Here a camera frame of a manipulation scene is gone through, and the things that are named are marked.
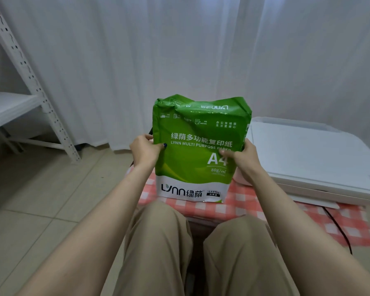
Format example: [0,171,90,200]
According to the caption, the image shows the person's right forearm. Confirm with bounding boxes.
[251,165,370,296]

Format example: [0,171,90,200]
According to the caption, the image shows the white curtain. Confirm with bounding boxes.
[0,0,370,153]

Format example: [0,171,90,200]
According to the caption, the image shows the person's left forearm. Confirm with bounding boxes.
[17,166,156,296]

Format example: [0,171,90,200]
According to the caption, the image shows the green paper ream pack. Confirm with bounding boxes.
[153,94,253,203]

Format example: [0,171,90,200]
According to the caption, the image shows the person's beige trousers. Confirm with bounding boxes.
[112,200,299,296]

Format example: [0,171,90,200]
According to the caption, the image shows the white metal shelf rack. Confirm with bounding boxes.
[0,0,82,164]

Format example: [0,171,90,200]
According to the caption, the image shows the person's left hand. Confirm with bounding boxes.
[129,134,168,173]

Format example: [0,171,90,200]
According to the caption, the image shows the red checkered tablecloth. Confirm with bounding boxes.
[127,168,370,247]

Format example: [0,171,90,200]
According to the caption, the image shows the person's right hand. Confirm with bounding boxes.
[219,138,262,185]

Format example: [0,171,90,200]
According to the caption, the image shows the black cable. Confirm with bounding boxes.
[323,206,353,256]

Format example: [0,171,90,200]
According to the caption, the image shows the white printer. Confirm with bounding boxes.
[246,116,370,209]

